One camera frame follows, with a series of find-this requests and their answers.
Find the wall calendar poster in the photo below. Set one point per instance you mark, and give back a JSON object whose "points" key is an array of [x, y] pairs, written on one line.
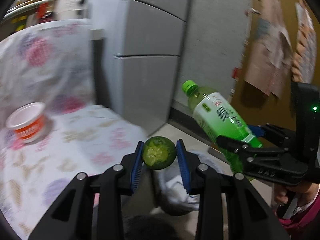
{"points": [[272, 57]]}

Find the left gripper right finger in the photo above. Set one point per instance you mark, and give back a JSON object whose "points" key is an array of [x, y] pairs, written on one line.
{"points": [[188, 164]]}

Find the person's right hand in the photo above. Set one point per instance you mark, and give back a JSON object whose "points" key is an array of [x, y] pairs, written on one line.
{"points": [[281, 194]]}

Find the white rice cooker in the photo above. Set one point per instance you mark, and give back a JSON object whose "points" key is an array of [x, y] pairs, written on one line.
{"points": [[71, 9]]}

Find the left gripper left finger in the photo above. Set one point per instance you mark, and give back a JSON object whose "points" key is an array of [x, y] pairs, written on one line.
{"points": [[132, 164]]}

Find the orange white noodle bowl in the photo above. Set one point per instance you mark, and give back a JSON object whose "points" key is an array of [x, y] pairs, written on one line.
{"points": [[28, 122]]}

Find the grey refrigerator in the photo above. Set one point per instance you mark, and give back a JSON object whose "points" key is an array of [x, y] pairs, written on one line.
{"points": [[151, 47]]}

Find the bitten green cucumber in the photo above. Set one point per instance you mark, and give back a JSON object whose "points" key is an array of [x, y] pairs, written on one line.
{"points": [[158, 153]]}

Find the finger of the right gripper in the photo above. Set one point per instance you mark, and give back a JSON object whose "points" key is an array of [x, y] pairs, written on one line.
{"points": [[232, 145], [258, 131]]}

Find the green tea plastic bottle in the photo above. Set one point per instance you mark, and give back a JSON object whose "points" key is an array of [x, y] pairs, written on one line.
{"points": [[216, 116]]}

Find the metal kitchen shelf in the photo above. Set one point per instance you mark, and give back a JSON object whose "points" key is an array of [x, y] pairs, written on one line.
{"points": [[12, 16]]}

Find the white lined trash bin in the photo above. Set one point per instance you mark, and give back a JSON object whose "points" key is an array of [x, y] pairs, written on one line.
{"points": [[174, 196]]}

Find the floral cloth cover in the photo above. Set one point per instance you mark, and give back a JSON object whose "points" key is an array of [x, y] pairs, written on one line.
{"points": [[52, 63]]}

